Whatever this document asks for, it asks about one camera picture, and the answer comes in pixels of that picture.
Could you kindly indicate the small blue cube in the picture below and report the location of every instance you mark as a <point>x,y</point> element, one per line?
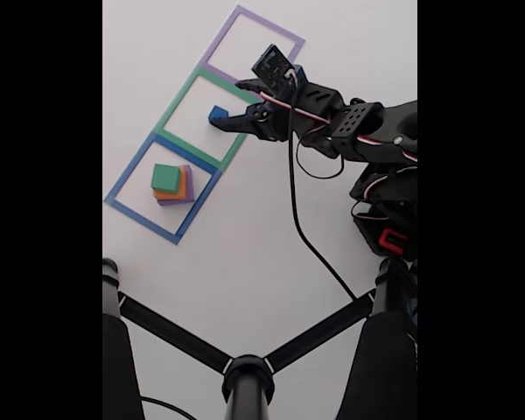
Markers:
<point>216,114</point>

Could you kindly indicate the large purple block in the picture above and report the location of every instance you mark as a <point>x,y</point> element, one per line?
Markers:
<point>190,188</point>

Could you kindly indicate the orange block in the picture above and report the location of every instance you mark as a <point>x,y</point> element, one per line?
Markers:
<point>179,190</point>

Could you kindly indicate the green block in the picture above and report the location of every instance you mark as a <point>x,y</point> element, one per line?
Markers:
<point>165,177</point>

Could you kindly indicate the black tripod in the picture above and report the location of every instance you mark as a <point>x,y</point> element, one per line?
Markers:
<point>247,385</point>

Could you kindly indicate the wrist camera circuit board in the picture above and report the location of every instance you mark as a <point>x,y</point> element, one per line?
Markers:
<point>273,67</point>

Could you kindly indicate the purple tape square frame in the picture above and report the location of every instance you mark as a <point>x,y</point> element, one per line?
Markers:
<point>271,25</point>

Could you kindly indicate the green tape square frame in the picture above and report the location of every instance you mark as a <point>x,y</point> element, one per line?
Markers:
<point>179,101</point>

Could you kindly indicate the blue tape square frame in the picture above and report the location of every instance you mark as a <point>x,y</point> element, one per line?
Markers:
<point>132,168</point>

